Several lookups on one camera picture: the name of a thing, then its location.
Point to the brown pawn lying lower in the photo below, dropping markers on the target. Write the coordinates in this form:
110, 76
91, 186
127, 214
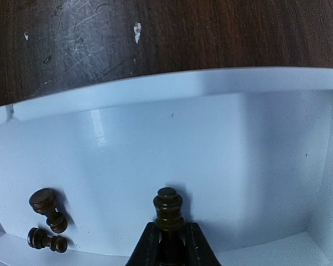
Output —
38, 239

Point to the brown piece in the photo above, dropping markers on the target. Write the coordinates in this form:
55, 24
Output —
169, 221

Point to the white plastic compartment tray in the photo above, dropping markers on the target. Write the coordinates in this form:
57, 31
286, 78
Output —
249, 150

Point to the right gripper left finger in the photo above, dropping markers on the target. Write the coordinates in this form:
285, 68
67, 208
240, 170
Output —
146, 252

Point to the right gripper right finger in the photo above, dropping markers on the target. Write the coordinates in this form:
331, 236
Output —
197, 249

